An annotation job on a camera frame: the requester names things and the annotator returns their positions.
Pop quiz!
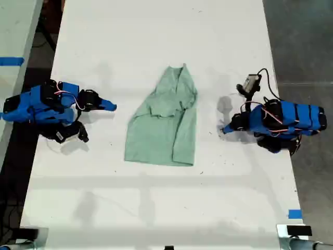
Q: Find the pale green T-shirt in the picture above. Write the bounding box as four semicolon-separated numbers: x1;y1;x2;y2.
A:
123;62;199;168

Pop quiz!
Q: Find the long blue tape strip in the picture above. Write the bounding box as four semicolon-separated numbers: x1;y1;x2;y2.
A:
0;57;25;67

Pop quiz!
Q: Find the pale side table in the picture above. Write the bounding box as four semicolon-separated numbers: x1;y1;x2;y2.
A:
0;0;44;167

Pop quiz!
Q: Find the small black box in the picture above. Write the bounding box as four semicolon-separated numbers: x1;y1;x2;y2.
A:
286;225;313;236
11;228;40;241

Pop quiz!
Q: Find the grey metal pipe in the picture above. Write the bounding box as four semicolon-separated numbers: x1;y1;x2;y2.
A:
289;236;333;250

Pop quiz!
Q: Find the black camera stalk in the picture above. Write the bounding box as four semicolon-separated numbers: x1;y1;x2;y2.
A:
236;83;255;105
75;120;89;143

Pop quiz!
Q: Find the grey black camera box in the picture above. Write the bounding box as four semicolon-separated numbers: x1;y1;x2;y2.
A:
243;73;262;92

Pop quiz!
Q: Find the black labelled camera box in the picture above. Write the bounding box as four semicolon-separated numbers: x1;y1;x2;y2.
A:
53;127;80;144

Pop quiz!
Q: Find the black camera cable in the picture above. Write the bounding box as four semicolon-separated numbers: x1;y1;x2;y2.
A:
257;68;282;102

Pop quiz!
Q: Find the black floor cable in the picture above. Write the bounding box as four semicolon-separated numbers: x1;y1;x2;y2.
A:
32;24;57;52

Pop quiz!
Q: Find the metal table bracket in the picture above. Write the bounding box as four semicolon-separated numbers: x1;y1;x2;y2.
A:
276;223;311;250
19;227;49;250

